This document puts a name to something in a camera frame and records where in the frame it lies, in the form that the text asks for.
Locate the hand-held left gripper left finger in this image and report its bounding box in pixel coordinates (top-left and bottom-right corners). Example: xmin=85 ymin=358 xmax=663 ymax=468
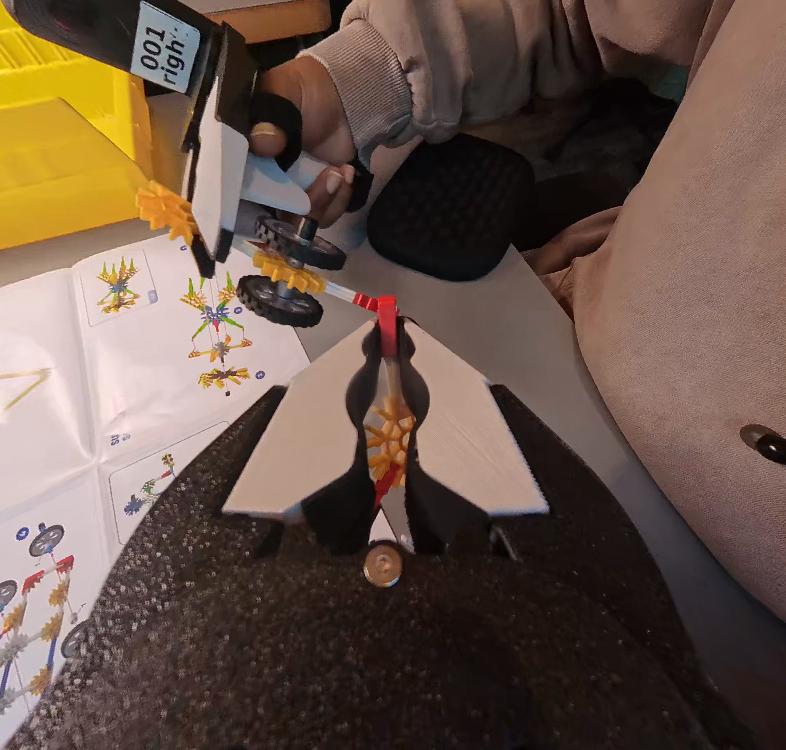
xmin=221 ymin=321 xmax=384 ymax=554

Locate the black rounded object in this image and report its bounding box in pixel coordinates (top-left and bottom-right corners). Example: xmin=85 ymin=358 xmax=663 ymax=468
xmin=368 ymin=134 xmax=536 ymax=283

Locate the detached toy model section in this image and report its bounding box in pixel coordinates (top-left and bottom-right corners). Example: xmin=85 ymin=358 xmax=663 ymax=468
xmin=136 ymin=183 xmax=421 ymax=505

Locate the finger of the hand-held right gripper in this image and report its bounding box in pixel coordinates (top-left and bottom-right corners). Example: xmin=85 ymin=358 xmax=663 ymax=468
xmin=185 ymin=81 xmax=254 ymax=279

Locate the yellow plastic bin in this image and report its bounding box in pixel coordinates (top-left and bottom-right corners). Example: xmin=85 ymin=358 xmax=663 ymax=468
xmin=0 ymin=1 xmax=157 ymax=251

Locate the person's right forearm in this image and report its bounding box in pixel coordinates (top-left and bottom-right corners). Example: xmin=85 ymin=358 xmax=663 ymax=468
xmin=301 ymin=0 xmax=762 ymax=167

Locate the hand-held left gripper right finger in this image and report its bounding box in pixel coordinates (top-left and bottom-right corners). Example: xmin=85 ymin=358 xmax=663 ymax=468
xmin=396 ymin=321 xmax=550 ymax=552

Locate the white instruction sheet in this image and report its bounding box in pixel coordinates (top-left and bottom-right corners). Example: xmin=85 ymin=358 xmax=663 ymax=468
xmin=0 ymin=235 xmax=314 ymax=716

